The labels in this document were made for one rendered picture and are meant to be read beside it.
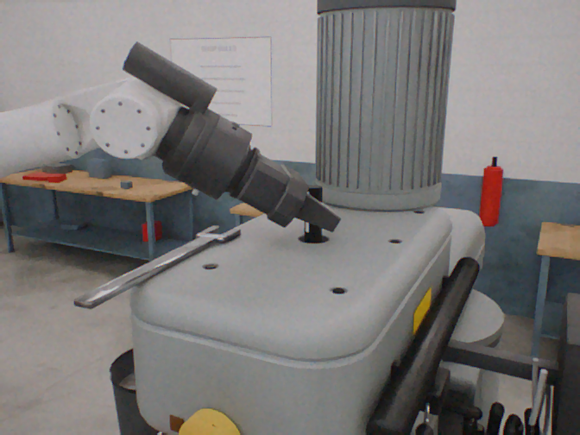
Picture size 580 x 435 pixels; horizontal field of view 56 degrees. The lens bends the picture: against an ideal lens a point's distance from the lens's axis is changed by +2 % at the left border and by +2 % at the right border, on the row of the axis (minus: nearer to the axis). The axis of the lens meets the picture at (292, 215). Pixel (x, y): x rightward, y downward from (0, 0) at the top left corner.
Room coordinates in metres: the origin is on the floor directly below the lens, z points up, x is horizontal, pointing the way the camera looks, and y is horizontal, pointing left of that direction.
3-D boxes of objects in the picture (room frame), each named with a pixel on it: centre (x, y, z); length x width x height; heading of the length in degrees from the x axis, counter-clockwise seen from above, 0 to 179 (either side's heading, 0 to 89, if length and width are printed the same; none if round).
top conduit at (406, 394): (0.60, -0.17, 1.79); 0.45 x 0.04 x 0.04; 154
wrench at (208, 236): (0.54, 0.13, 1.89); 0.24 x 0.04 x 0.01; 156
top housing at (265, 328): (0.65, -0.03, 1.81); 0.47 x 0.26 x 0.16; 154
